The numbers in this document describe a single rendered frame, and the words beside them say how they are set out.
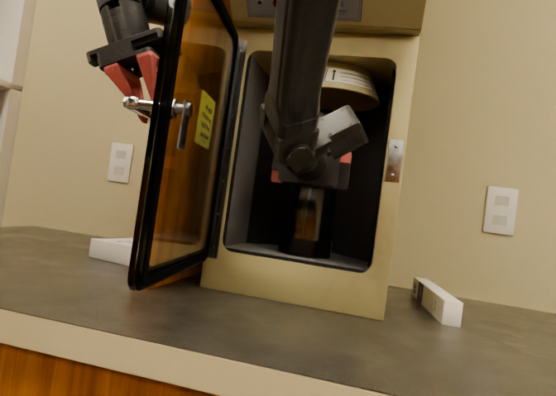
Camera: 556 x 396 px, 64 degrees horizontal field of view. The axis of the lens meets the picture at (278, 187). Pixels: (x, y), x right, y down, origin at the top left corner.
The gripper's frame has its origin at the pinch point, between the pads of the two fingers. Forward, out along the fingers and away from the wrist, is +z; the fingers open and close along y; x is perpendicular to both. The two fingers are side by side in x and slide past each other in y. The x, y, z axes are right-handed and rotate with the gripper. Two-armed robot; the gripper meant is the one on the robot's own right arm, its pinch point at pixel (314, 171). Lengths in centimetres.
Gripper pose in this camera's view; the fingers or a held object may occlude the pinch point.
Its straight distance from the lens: 85.1
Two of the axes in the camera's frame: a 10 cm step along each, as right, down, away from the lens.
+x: -1.3, 9.9, -0.7
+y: -9.7, -1.1, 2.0
